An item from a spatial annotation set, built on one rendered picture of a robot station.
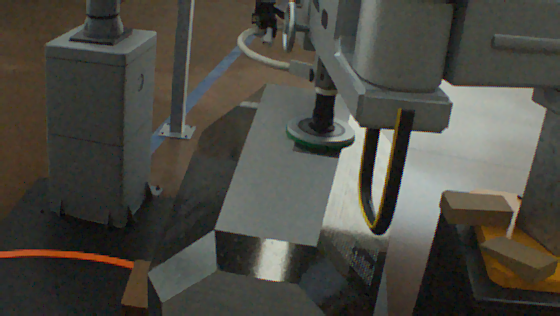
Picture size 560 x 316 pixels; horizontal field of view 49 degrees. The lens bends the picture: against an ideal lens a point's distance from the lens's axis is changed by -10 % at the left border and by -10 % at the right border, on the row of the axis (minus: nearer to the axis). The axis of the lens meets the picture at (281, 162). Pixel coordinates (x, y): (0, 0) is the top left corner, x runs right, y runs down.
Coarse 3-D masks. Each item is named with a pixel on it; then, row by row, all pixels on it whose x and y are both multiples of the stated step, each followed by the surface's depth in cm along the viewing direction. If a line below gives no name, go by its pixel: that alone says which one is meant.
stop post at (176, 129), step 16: (192, 0) 369; (192, 16) 377; (176, 32) 375; (176, 48) 380; (176, 64) 384; (176, 80) 388; (176, 96) 392; (176, 112) 397; (176, 128) 401; (192, 128) 411
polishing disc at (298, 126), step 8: (296, 120) 213; (304, 120) 214; (336, 120) 217; (288, 128) 208; (296, 128) 207; (304, 128) 208; (336, 128) 211; (344, 128) 212; (352, 128) 213; (296, 136) 204; (304, 136) 202; (312, 136) 203; (320, 136) 204; (328, 136) 204; (336, 136) 205; (344, 136) 206; (352, 136) 207; (328, 144) 201; (336, 144) 202
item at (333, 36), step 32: (320, 0) 168; (352, 0) 145; (320, 32) 166; (352, 32) 149; (320, 64) 177; (352, 64) 139; (352, 96) 131; (384, 96) 126; (416, 96) 127; (448, 96) 128; (384, 128) 130; (416, 128) 130
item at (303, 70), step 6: (294, 66) 232; (300, 66) 219; (306, 66) 208; (312, 66) 197; (288, 72) 244; (294, 72) 231; (300, 72) 218; (306, 72) 207; (312, 72) 180; (324, 72) 179; (306, 78) 207; (312, 78) 180; (324, 78) 179; (330, 78) 181; (324, 84) 179
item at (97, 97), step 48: (48, 48) 267; (96, 48) 266; (144, 48) 285; (48, 96) 277; (96, 96) 273; (144, 96) 298; (48, 144) 287; (96, 144) 282; (144, 144) 311; (96, 192) 293; (144, 192) 323
